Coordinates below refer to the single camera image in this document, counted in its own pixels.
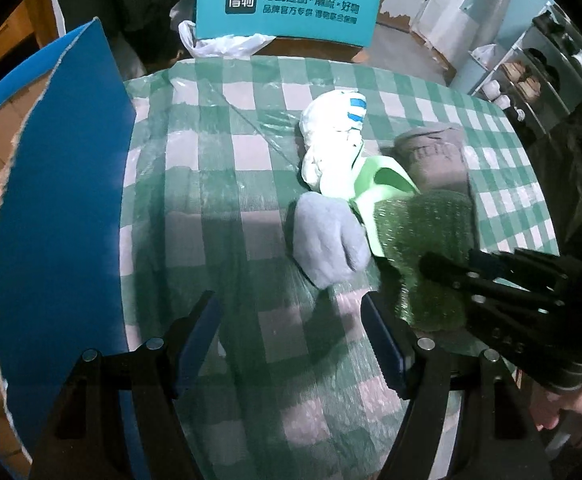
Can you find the green white checked tablecloth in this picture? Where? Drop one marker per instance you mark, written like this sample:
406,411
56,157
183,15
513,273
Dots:
221,185

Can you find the white door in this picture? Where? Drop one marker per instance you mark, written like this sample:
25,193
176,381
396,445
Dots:
451,0

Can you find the light blue bin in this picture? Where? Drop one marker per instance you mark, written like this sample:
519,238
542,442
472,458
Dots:
471,77

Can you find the dark clothes pile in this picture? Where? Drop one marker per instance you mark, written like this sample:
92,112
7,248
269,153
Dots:
136,5

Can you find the white shoe rack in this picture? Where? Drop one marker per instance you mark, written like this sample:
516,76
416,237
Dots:
546,55

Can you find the person's right hand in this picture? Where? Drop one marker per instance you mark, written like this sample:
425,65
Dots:
566,407

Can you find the grey brown cloth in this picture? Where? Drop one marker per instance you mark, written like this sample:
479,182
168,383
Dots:
436,157

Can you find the dark green knitted cloth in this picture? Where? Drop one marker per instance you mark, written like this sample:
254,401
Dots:
431,225

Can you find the grey soft cloth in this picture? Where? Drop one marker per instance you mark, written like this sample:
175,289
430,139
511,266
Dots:
321,240

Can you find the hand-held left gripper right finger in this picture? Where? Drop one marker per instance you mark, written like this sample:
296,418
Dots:
383,340

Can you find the wooden furniture frame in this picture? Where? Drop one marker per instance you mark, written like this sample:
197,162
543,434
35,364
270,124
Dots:
18,30

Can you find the row of shoes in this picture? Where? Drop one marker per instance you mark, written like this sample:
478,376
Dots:
526,80

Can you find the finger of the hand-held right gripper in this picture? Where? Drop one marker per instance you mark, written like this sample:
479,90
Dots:
441,267
521,260

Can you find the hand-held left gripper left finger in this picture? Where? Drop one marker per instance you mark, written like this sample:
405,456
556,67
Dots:
198,340

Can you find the cardboard box with teal flap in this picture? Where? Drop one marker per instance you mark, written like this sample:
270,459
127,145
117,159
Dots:
291,7

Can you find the small white plastic bag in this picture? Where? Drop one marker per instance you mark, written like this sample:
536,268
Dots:
486,55

